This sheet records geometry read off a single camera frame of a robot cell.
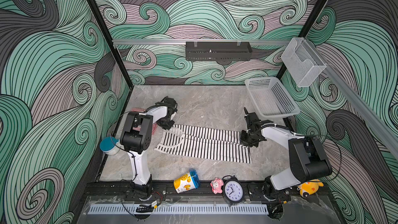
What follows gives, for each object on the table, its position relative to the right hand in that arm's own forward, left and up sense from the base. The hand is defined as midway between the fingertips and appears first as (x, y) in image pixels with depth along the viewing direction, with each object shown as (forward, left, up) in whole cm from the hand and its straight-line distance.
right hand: (242, 142), depth 90 cm
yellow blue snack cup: (-23, +31, +9) cm, 39 cm away
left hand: (+11, +49, +1) cm, 51 cm away
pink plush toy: (-23, +17, +4) cm, 30 cm away
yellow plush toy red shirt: (-25, -24, +7) cm, 35 cm away
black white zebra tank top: (-1, +22, +1) cm, 23 cm away
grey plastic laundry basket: (+34, -27, +1) cm, 43 cm away
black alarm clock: (-25, +10, +4) cm, 27 cm away
